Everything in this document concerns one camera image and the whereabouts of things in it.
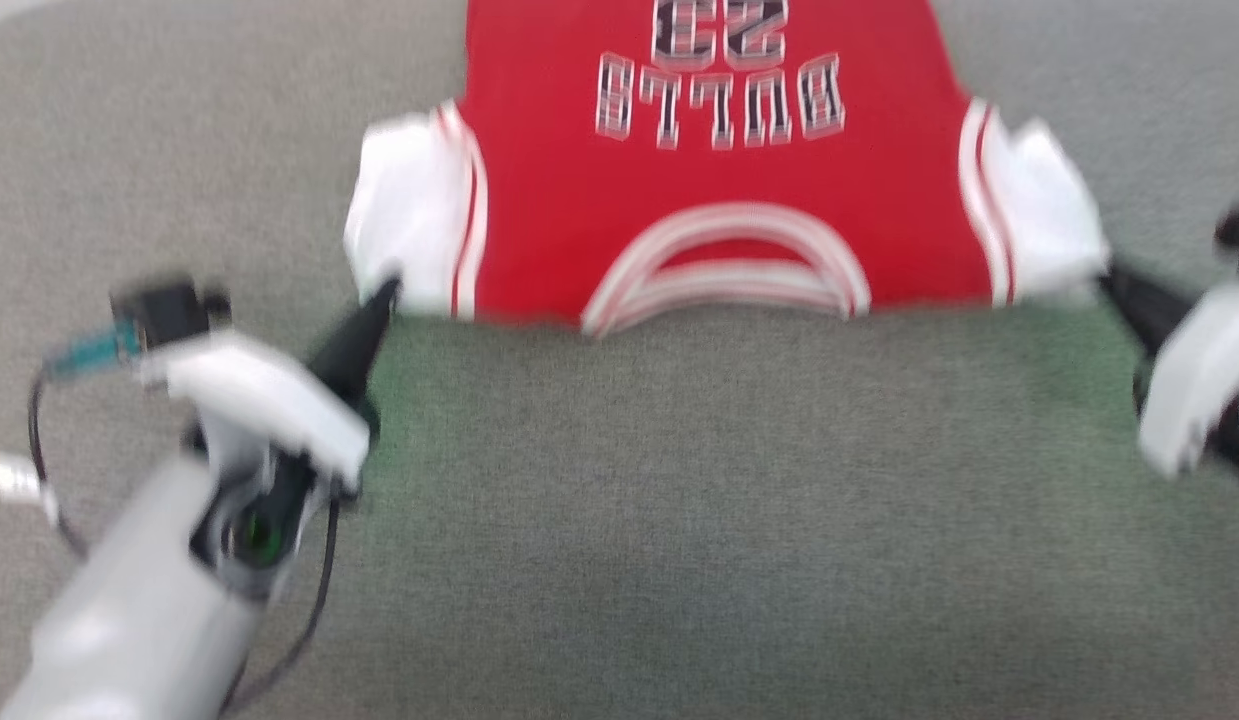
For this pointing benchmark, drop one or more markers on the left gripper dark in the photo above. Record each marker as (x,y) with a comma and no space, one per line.
(259,530)

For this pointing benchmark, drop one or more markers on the red white basketball jersey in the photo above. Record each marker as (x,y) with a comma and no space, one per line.
(729,170)

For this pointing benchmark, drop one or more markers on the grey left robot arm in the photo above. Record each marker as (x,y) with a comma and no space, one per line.
(129,620)

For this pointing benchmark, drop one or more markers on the grey fabric sofa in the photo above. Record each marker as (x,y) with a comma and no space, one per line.
(679,500)

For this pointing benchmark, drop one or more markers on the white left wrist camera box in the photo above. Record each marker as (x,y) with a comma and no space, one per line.
(264,400)

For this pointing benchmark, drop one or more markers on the black left camera connector block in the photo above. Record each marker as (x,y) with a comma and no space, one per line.
(164,312)

